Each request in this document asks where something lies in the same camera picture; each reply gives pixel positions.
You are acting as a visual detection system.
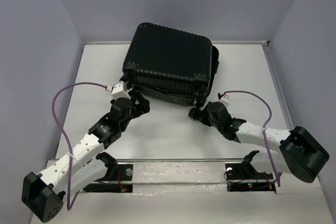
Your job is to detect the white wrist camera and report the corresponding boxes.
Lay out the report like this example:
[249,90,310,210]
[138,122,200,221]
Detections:
[111,81,130,100]
[217,93,230,107]

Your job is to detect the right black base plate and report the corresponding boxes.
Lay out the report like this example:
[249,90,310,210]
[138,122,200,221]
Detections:
[223,151,276,192]

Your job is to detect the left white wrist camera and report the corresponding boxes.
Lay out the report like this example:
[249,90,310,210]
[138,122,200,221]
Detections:
[111,81,130,100]

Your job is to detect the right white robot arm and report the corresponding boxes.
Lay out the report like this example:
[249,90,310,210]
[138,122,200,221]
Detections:
[188,102,330,183]

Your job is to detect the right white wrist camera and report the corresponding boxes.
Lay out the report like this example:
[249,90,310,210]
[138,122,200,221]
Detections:
[217,93,230,107]

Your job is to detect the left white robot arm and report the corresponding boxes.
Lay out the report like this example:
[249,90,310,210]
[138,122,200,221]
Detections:
[22,90,150,223]

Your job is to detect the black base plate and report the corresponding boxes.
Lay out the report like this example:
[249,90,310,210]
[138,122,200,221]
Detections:
[223,151,276,192]
[83,163,133,193]

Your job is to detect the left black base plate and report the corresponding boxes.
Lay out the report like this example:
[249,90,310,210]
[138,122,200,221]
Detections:
[83,163,133,193]

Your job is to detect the black hard-shell suitcase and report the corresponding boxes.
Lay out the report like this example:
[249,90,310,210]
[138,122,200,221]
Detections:
[120,23,219,109]

